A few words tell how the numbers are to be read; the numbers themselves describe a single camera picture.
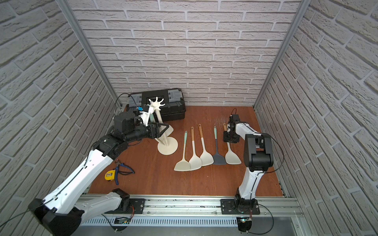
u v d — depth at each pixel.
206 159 0.88
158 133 0.60
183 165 0.87
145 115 0.61
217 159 0.92
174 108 0.99
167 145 0.95
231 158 0.90
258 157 0.51
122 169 0.86
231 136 0.84
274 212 0.73
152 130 0.59
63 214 0.39
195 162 0.87
